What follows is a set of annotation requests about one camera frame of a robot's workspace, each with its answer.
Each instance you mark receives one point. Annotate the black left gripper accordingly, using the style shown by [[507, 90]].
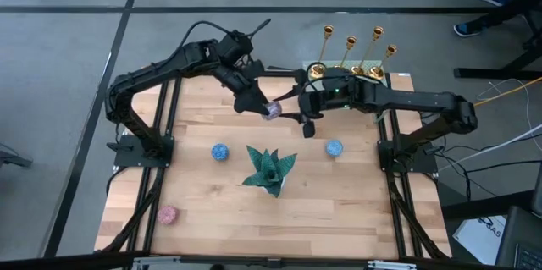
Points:
[[241, 77]]

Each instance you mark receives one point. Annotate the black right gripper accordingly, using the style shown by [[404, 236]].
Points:
[[322, 103]]

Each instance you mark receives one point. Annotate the dark blue patterned candle tin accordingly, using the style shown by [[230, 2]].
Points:
[[219, 152]]

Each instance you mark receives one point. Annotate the short gold candle holder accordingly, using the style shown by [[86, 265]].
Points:
[[351, 42], [390, 50]]

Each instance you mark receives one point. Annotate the tall gold candle holder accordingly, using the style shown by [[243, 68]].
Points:
[[328, 30], [377, 32]]

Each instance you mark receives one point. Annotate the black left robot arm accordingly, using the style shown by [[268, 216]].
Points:
[[127, 88]]

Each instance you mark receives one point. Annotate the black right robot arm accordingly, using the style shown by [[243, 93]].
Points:
[[415, 100]]

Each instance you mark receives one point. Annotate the light blue patterned candle tin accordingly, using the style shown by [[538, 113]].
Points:
[[334, 148]]

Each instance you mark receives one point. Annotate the green snake plant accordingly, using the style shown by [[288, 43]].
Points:
[[269, 168]]

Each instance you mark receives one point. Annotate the white round plant pot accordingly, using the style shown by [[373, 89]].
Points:
[[283, 184]]

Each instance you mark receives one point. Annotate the black desk leg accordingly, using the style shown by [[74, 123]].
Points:
[[487, 73]]

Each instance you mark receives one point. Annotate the white printed box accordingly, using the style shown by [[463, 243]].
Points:
[[478, 236]]

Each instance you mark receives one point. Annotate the black floor stand foot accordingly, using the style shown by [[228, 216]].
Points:
[[17, 161]]

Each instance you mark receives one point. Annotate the dark grey laptop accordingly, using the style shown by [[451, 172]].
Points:
[[521, 236]]

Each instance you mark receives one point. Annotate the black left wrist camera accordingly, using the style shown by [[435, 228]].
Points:
[[235, 45]]

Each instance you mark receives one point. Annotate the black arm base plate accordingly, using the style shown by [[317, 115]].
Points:
[[127, 155], [423, 162]]

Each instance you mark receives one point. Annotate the black aluminium frame rail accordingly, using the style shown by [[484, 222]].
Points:
[[396, 219], [413, 219], [153, 219], [136, 211]]

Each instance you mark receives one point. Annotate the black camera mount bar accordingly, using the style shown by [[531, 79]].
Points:
[[271, 263]]

